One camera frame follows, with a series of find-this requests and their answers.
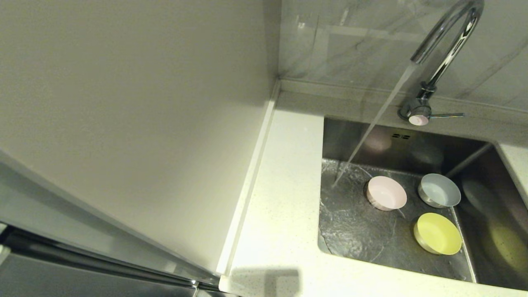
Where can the dark metal door trim bar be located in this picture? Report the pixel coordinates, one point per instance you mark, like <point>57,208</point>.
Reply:
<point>82,260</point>

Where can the grey appliance door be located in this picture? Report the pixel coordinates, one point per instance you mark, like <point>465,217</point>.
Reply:
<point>41,206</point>

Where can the grey-blue plastic bowl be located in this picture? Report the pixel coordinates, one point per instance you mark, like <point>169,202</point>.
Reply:
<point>438,190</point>

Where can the pink plastic bowl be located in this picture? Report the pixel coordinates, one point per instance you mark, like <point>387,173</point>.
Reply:
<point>386,192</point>

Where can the small chrome door bracket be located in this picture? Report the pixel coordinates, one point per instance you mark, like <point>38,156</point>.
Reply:
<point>194,285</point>

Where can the white tall cabinet side panel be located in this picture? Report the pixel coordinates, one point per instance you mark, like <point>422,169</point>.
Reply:
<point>123,103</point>

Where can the glossy grey door panel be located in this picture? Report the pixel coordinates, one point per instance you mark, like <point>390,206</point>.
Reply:
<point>41,284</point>

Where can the chrome gooseneck faucet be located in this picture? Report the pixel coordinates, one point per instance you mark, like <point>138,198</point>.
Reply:
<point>417,110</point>

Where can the yellow plastic bowl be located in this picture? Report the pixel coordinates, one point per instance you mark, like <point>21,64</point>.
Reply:
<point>438,234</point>

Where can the stainless steel sink basin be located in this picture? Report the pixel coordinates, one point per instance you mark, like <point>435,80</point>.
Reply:
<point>412,258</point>

